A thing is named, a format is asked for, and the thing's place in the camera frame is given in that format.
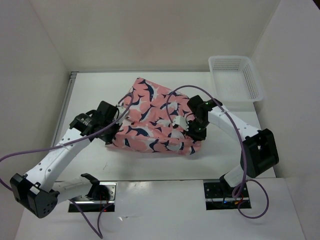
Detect pink shark print shorts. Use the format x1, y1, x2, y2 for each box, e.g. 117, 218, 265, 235
106, 77, 201, 156

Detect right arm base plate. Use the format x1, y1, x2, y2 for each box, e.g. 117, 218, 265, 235
203, 179, 252, 211

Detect white plastic basket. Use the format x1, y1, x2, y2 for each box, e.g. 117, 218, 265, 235
208, 55, 264, 103

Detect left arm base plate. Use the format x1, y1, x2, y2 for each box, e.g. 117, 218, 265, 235
72, 181, 117, 213

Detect aluminium table edge rail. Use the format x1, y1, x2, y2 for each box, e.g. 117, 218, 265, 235
51, 71, 78, 147

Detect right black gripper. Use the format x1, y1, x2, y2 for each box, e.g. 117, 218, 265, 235
183, 117, 209, 143

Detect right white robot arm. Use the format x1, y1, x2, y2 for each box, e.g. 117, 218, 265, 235
186, 95, 279, 197

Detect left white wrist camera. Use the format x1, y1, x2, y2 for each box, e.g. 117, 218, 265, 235
114, 105, 130, 122

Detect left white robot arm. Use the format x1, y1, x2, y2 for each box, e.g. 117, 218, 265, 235
10, 101, 125, 219

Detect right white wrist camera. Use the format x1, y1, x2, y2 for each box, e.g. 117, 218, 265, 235
172, 115, 189, 132

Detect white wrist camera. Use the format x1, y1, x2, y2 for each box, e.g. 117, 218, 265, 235
172, 115, 189, 132
114, 105, 130, 122

